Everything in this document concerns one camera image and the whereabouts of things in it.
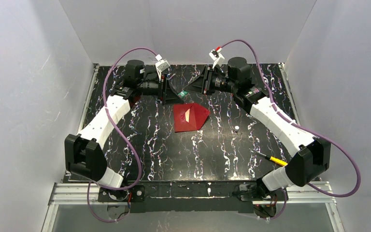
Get green white glue stick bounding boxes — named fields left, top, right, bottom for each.
left=178, top=90, right=188, bottom=99

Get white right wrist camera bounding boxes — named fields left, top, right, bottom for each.
left=209, top=46, right=225, bottom=69

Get red paper envelope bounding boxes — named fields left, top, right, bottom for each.
left=173, top=103, right=210, bottom=132

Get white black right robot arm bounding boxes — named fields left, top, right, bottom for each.
left=185, top=57, right=331, bottom=193

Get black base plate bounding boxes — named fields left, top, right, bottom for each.
left=98, top=185, right=145, bottom=203
left=234, top=182, right=285, bottom=202

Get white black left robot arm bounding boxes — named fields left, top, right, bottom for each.
left=64, top=58, right=183, bottom=190

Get aluminium front rail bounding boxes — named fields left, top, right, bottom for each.
left=49, top=181, right=337, bottom=205

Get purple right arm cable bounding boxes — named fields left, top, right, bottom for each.
left=215, top=39, right=361, bottom=220

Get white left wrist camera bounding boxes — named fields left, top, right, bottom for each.
left=155, top=59, right=170, bottom=77

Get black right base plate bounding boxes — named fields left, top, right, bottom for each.
left=234, top=182, right=285, bottom=202

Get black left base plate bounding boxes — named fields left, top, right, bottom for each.
left=98, top=185, right=145, bottom=203

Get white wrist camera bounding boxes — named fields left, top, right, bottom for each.
left=209, top=46, right=225, bottom=69
left=155, top=59, right=170, bottom=77

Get cream paper letter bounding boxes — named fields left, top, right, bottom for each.
left=185, top=107, right=191, bottom=123

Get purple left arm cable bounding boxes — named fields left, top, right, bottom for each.
left=87, top=47, right=164, bottom=223

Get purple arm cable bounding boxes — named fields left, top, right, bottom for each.
left=215, top=39, right=361, bottom=220
left=87, top=47, right=164, bottom=223

